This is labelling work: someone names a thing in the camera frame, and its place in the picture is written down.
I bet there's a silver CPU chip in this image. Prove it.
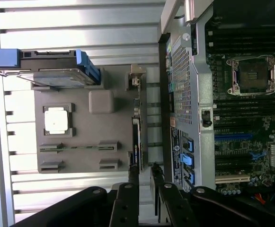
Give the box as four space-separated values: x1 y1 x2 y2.
44 107 69 135

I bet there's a plain grey case handle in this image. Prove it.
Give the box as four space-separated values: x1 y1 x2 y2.
160 0 214 34

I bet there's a black RAM slot bank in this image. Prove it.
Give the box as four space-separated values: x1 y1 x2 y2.
212 98 275 116
207 28 275 54

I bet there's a white expansion slot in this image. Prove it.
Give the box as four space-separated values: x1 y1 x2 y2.
214 175 251 184

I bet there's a red blue wire bundle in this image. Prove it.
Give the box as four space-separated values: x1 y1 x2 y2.
250 192 275 205

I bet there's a dark grey PC case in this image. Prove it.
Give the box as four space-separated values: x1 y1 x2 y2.
158 0 275 216

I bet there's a CPU socket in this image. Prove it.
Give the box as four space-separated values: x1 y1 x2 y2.
226 56 275 95

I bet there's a green motherboard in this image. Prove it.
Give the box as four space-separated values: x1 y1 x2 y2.
204 14 275 197

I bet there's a silver hard disk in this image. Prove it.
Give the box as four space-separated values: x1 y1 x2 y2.
0 51 98 87

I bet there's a green RAM stick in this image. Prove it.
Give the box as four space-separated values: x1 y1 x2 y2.
40 145 118 151

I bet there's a blue expansion slot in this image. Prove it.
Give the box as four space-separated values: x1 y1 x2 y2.
214 133 253 140

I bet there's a grey parts rack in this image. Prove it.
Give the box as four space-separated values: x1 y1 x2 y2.
30 63 150 175

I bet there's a black case latch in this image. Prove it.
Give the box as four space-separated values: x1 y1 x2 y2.
201 109 213 128

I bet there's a blue slot clip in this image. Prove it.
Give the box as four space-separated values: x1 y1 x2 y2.
181 137 195 152
181 153 194 166
184 172 196 185

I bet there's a blue disk carrier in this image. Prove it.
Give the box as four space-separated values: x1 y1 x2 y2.
0 48 104 86

